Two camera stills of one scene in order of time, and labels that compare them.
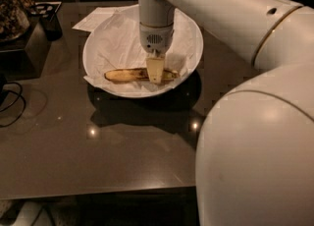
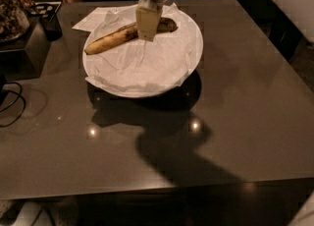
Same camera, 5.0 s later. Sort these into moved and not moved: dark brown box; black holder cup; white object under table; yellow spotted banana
Moved: yellow spotted banana
Not moved: black holder cup; white object under table; dark brown box
